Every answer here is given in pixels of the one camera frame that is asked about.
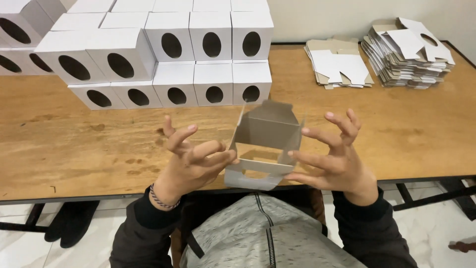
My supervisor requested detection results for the person's left hand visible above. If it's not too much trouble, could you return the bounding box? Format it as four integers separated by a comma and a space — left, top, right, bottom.
149, 115, 239, 208

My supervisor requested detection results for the dark brown wooden furniture leg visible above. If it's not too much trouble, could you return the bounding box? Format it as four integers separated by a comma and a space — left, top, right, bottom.
448, 241, 476, 254

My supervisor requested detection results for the black metal table frame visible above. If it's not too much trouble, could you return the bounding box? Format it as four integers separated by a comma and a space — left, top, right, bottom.
0, 175, 476, 234

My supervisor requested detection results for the low pile of flat cartons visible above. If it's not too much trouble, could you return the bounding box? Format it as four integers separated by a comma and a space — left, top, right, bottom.
304, 36, 375, 90

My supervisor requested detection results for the tall pile of flat cartons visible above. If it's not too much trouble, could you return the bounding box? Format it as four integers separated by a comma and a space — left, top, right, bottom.
360, 17, 456, 90

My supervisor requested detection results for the grey zip jacket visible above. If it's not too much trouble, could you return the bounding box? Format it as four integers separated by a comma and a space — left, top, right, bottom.
179, 191, 369, 268

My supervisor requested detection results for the person's right hand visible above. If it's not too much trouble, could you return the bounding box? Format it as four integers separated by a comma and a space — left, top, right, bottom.
284, 108, 379, 207

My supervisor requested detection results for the half-folded white cardboard box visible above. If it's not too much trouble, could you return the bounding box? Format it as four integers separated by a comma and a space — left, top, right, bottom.
224, 99, 306, 191

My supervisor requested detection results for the braided wrist bracelet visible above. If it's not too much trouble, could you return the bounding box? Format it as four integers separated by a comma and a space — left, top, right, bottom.
149, 183, 182, 210

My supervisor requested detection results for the stack of assembled white boxes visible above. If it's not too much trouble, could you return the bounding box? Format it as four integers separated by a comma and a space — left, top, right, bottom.
0, 0, 275, 111

